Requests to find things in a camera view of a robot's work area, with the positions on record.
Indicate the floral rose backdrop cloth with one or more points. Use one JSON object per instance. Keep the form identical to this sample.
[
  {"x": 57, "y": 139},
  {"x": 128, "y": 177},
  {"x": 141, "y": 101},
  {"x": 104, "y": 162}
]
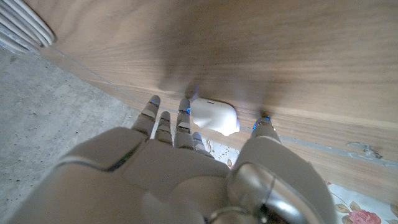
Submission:
[{"x": 367, "y": 208}]

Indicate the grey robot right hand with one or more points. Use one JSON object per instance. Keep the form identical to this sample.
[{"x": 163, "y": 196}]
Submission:
[{"x": 155, "y": 180}]

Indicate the white AirPods case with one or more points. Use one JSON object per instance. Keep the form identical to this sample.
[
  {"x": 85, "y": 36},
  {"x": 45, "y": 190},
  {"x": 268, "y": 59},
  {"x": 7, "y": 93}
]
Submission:
[{"x": 214, "y": 116}]

